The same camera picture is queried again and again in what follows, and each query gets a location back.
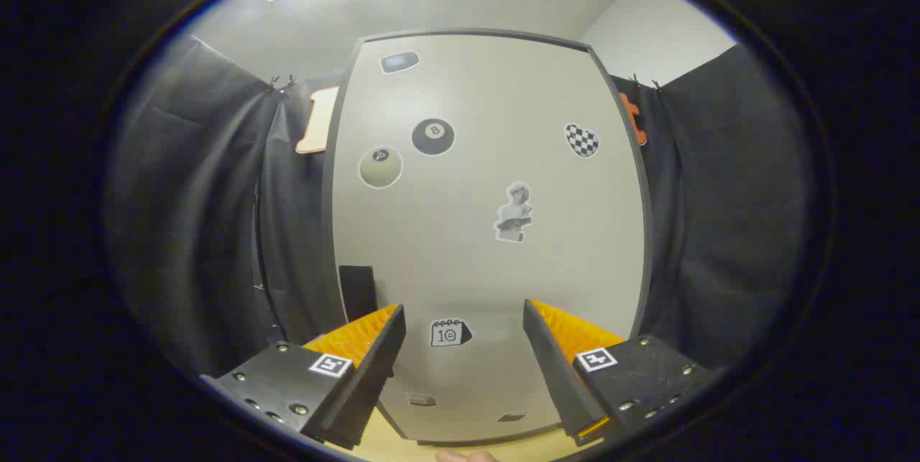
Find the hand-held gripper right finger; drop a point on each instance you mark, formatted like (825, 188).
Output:
(557, 376)

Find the dark grey cabinet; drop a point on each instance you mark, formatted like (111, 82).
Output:
(646, 253)

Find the black backdrop cloth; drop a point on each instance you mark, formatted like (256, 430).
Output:
(719, 232)

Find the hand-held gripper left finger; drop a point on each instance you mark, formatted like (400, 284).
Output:
(370, 383)

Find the white cabinet door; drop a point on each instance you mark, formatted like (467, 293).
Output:
(467, 268)

